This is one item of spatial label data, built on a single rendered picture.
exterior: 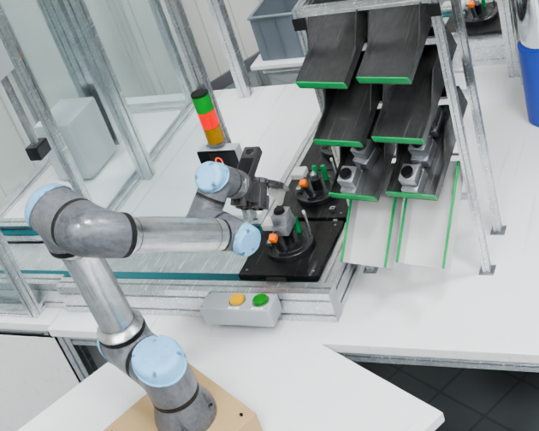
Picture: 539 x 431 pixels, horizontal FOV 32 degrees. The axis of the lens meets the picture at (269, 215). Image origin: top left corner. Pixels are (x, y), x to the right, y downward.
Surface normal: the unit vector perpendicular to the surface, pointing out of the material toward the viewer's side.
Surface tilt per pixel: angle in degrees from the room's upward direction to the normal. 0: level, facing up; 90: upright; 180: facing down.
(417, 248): 45
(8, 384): 90
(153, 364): 12
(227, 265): 0
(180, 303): 90
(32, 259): 0
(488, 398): 0
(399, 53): 25
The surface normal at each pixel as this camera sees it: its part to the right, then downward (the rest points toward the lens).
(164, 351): -0.18, -0.70
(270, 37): -0.34, 0.61
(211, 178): -0.44, -0.11
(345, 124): -0.46, -0.47
